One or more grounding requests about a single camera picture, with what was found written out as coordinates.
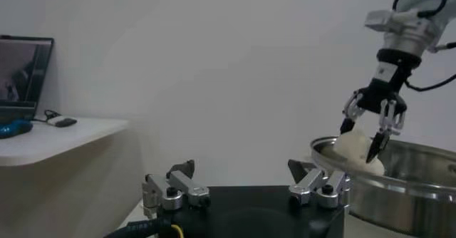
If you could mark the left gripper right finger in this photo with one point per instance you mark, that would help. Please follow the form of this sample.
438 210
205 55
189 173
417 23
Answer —
310 184

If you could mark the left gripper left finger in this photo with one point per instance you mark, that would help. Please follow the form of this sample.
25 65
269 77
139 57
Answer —
185 186

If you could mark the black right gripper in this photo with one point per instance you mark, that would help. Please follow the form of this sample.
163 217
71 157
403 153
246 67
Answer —
383 97

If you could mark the white steamed baozi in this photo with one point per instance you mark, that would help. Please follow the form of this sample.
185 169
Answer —
352 150

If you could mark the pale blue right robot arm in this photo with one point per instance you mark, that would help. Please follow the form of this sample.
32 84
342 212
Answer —
409 36

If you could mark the stainless steel steamer basket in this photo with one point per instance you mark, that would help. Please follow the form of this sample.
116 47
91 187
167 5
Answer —
409 204

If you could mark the white side table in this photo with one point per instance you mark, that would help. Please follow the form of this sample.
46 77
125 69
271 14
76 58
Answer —
71 136

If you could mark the small black dongle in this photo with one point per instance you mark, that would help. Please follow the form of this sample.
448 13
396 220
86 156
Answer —
67 122

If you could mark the small white adapter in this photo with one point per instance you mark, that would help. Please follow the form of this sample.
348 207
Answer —
55 119

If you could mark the blue computer mouse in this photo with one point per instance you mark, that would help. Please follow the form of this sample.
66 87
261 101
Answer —
14 128

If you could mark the black laptop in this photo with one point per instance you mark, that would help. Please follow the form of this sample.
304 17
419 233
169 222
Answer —
21 72

